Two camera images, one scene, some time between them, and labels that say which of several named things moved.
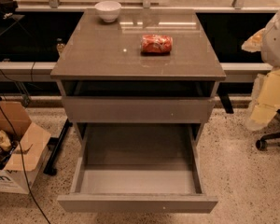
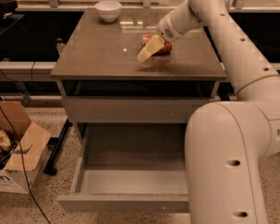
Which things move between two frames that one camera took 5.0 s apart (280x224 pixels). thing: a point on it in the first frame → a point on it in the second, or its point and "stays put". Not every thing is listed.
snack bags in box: x=2 y=147 stays put
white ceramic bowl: x=108 y=10 stays put
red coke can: x=156 y=44 stays put
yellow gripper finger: x=255 y=42 → x=153 y=45
